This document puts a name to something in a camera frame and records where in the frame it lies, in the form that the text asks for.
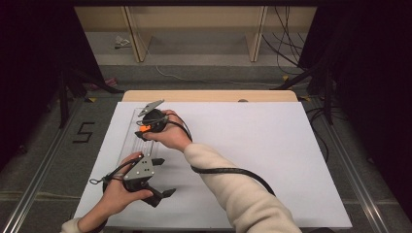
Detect right hand-held gripper black cable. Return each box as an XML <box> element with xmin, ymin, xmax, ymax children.
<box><xmin>135</xmin><ymin>112</ymin><xmax>278</xmax><ymax>198</ymax></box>

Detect bundle of black cables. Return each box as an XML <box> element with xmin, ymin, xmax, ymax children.
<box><xmin>260</xmin><ymin>6</ymin><xmax>309</xmax><ymax>71</ymax></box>

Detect person's left hand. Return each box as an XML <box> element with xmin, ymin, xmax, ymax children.
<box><xmin>100</xmin><ymin>151</ymin><xmax>155</xmax><ymax>217</ymax></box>

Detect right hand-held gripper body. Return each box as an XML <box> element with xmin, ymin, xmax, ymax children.
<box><xmin>135</xmin><ymin>99</ymin><xmax>170</xmax><ymax>134</ymax></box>

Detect pink cloth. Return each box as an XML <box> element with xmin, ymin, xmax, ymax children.
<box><xmin>87</xmin><ymin>77</ymin><xmax>119</xmax><ymax>91</ymax></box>

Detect black floor cables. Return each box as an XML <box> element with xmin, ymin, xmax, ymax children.
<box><xmin>305</xmin><ymin>106</ymin><xmax>350</xmax><ymax>163</ymax></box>

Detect clear plastic box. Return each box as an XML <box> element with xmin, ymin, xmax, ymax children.
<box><xmin>116</xmin><ymin>107</ymin><xmax>163</xmax><ymax>171</ymax></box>

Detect black metal stand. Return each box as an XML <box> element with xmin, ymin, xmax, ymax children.
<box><xmin>57</xmin><ymin>66</ymin><xmax>126</xmax><ymax>130</ymax></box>
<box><xmin>270</xmin><ymin>61</ymin><xmax>335</xmax><ymax>126</ymax></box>

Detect metal floor rail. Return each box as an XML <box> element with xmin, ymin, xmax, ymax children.
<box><xmin>310</xmin><ymin>96</ymin><xmax>391</xmax><ymax>233</ymax></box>
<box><xmin>0</xmin><ymin>96</ymin><xmax>86</xmax><ymax>233</ymax></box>

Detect dark curtain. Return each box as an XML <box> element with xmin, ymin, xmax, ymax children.
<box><xmin>0</xmin><ymin>0</ymin><xmax>107</xmax><ymax>171</ymax></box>
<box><xmin>296</xmin><ymin>0</ymin><xmax>412</xmax><ymax>222</ymax></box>

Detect left hand-held gripper black cable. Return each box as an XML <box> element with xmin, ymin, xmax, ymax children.
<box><xmin>88</xmin><ymin>154</ymin><xmax>144</xmax><ymax>198</ymax></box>

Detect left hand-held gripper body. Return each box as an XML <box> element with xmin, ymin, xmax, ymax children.
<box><xmin>121</xmin><ymin>156</ymin><xmax>155</xmax><ymax>194</ymax></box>

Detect wooden table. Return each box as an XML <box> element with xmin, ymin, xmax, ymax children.
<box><xmin>121</xmin><ymin>89</ymin><xmax>299</xmax><ymax>104</ymax></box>

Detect light wooden shelf unit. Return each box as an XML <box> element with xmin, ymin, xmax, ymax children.
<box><xmin>74</xmin><ymin>5</ymin><xmax>318</xmax><ymax>64</ymax></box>

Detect person's right hand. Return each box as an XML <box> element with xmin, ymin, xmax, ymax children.
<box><xmin>141</xmin><ymin>109</ymin><xmax>194</xmax><ymax>153</ymax></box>

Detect hand-held gripper black cable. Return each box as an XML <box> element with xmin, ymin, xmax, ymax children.
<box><xmin>88</xmin><ymin>154</ymin><xmax>144</xmax><ymax>198</ymax></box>
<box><xmin>135</xmin><ymin>112</ymin><xmax>278</xmax><ymax>198</ymax></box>

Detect white table sheet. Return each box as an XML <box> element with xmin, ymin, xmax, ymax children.
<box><xmin>73</xmin><ymin>101</ymin><xmax>354</xmax><ymax>230</ymax></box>

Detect crumpled white paper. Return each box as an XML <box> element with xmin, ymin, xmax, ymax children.
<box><xmin>114</xmin><ymin>35</ymin><xmax>132</xmax><ymax>50</ymax></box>

